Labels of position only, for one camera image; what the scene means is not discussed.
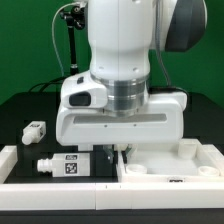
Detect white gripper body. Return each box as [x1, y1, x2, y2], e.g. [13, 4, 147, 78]
[55, 69, 188, 152]

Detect white square tabletop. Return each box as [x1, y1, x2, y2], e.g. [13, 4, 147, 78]
[117, 139, 224, 183]

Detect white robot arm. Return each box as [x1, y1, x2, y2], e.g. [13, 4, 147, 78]
[56, 0, 207, 151]

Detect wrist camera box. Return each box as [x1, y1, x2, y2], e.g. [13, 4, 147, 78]
[61, 74, 108, 109]

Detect white front fence wall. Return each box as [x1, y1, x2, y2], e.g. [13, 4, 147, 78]
[0, 182, 224, 211]

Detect white fence wall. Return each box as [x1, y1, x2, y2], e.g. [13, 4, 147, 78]
[0, 146, 18, 184]
[0, 182, 224, 211]

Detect black cables on table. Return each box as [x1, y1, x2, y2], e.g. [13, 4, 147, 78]
[28, 75, 69, 93]

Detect white left fence wall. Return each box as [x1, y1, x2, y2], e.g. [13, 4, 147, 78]
[0, 146, 18, 184]

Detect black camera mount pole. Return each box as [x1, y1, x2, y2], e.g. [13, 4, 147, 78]
[60, 5, 85, 75]

